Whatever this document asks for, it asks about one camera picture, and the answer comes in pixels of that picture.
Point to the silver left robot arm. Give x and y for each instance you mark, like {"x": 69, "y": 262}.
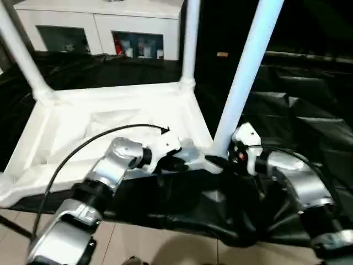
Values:
{"x": 110, "y": 165}

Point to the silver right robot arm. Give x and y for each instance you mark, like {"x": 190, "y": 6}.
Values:
{"x": 303, "y": 182}

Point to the black work mat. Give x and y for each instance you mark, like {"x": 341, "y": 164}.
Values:
{"x": 303, "y": 110}

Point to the white bottle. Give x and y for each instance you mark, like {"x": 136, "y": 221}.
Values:
{"x": 128, "y": 49}

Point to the red package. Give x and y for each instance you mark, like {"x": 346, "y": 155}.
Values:
{"x": 118, "y": 47}

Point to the white glass-door cabinet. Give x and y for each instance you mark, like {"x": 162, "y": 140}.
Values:
{"x": 96, "y": 19}

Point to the black metal stand strut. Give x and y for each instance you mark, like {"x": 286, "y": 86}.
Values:
{"x": 13, "y": 225}

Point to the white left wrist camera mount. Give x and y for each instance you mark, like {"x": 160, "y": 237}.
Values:
{"x": 166, "y": 143}

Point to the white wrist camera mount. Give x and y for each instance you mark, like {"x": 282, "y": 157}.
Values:
{"x": 166, "y": 143}
{"x": 248, "y": 133}

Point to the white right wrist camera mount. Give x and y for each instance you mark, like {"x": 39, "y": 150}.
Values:
{"x": 248, "y": 133}

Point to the dark metal rail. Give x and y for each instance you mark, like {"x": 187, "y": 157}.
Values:
{"x": 309, "y": 55}

